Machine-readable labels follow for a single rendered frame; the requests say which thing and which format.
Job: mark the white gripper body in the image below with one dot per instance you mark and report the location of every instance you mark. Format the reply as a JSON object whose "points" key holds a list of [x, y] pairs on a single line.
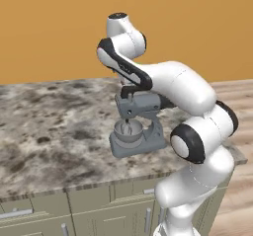
{"points": [[122, 78]]}

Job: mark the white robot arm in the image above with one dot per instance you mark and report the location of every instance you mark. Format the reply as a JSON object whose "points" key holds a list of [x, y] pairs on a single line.
{"points": [[184, 85]]}

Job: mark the grey stand mixer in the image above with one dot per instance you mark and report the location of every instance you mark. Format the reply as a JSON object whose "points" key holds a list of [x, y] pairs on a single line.
{"points": [[141, 103]]}

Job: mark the grey mixer bowl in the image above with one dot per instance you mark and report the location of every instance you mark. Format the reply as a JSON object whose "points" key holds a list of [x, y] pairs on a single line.
{"points": [[122, 135]]}

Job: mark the beige cupboard door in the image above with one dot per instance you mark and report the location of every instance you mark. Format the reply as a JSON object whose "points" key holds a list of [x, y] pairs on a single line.
{"points": [[33, 228], [112, 220]]}

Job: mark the wide beige drawer front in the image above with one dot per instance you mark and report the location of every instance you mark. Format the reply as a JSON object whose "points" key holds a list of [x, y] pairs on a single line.
{"points": [[42, 202]]}

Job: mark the beige cupboard side panel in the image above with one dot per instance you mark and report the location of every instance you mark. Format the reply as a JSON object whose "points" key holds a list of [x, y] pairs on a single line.
{"points": [[210, 210]]}

